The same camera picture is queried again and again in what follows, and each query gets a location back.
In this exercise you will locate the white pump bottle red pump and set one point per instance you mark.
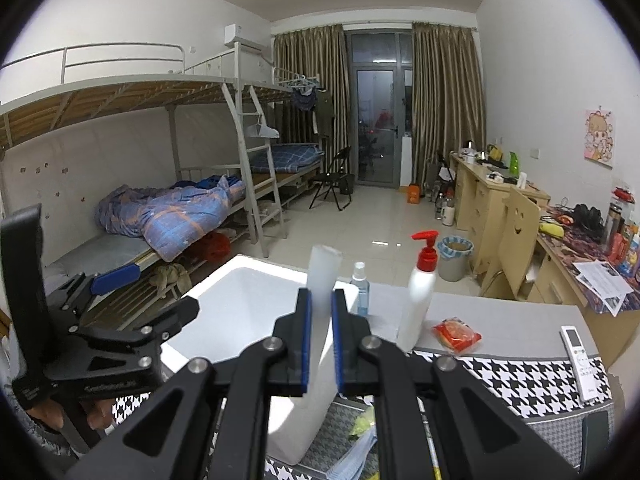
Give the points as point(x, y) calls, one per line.
point(417, 300)

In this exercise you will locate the group of toiletry bottles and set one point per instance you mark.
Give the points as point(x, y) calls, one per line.
point(629, 250)

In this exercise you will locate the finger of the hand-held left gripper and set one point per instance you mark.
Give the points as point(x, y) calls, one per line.
point(117, 280)
point(172, 315)

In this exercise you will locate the person's left hand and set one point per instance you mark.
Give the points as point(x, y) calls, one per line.
point(97, 416)

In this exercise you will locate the white metal bunk bed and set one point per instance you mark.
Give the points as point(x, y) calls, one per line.
point(295, 175)
point(125, 85)

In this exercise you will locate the wooden chair smiley cutout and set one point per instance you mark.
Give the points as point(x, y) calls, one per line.
point(517, 225)

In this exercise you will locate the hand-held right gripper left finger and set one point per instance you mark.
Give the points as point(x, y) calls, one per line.
point(304, 340)

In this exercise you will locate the yellow pouch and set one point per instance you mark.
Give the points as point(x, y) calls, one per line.
point(551, 229)

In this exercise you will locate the blue plaid quilt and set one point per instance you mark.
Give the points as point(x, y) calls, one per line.
point(170, 215)

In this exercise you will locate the cartoon wall poster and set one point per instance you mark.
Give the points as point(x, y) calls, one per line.
point(598, 137)

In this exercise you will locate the wooden desk patterned cover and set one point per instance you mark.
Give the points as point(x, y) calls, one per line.
point(565, 280)

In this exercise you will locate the orange bag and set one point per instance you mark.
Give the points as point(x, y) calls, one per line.
point(415, 195)

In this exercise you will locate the glass balcony door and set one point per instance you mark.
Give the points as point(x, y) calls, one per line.
point(375, 110)

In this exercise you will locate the white foam box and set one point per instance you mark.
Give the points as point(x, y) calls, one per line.
point(250, 300)

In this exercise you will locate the white wall socket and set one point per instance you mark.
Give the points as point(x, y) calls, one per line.
point(535, 153)

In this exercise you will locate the black folding chair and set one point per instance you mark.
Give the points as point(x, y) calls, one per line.
point(341, 160)

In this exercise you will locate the brown curtain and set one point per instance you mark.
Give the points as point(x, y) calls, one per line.
point(445, 100)
point(300, 55)

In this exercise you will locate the white remote control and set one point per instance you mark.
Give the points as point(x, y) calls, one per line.
point(580, 360)

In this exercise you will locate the red bag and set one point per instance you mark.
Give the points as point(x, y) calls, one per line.
point(216, 245)

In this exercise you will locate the red snack packet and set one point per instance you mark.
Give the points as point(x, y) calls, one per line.
point(457, 335)

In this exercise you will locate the white air conditioner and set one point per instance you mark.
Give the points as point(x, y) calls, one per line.
point(245, 37)

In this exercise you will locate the green stand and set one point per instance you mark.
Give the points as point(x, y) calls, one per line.
point(514, 161)

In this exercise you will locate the white clothes hanger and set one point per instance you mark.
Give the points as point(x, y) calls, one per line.
point(265, 131)

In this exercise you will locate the houndstooth table cloth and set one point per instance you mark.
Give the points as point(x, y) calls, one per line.
point(520, 380)

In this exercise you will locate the black phone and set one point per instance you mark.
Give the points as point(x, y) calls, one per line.
point(597, 440)

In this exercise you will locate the clear spray bottle blue liquid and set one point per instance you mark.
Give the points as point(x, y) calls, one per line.
point(361, 295)

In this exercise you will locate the dark thermos bottle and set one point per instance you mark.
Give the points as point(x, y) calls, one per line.
point(612, 230)

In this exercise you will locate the white jug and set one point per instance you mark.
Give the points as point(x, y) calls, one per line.
point(448, 215)

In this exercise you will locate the dark hanging clothes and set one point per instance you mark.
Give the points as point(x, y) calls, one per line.
point(306, 101)

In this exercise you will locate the printed papers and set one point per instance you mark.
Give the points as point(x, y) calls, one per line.
point(602, 282)

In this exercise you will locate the blue plaid bed sheet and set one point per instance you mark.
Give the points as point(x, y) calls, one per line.
point(287, 157)

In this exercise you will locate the green pink snack packet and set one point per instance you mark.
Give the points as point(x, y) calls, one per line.
point(364, 422)

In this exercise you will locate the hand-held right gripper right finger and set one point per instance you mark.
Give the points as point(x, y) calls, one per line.
point(340, 340)

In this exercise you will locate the grey trash bin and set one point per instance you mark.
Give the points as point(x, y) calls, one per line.
point(454, 262)

